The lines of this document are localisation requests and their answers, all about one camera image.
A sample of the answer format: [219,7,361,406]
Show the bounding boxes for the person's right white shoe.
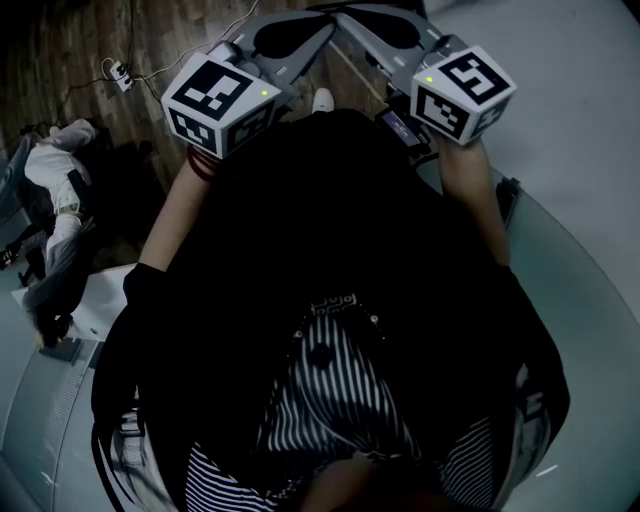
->
[310,87,335,115]

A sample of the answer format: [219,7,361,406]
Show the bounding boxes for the white power cable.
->
[132,0,261,84]

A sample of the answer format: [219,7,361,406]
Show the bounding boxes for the white power strip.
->
[102,57,136,94]

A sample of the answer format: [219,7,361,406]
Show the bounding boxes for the grey harness strap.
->
[514,364,551,481]
[112,394,151,471]

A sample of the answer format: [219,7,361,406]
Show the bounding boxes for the black white striped shirt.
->
[184,314,496,512]

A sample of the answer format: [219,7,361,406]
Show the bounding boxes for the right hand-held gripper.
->
[333,4,518,146]

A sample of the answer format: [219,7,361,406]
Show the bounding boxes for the person's black garment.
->
[91,107,571,512]

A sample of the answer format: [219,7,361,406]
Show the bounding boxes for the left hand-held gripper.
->
[160,9,337,160]

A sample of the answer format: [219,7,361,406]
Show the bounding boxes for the small black screen device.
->
[373,107,431,151]

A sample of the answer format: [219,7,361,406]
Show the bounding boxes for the white cabinet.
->
[9,264,139,364]

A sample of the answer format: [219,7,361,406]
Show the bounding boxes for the green-tinted glass panel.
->
[419,159,640,512]

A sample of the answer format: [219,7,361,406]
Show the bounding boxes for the person's right forearm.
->
[434,137,514,269]

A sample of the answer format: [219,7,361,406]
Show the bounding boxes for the black floor cable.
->
[127,0,137,69]

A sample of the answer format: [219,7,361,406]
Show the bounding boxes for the dark red wrist bands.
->
[187,144,219,181]

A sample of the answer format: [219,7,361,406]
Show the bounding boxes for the black glass panel fitting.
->
[494,177,521,231]

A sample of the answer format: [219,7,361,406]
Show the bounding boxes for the person's left forearm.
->
[137,147,221,274]

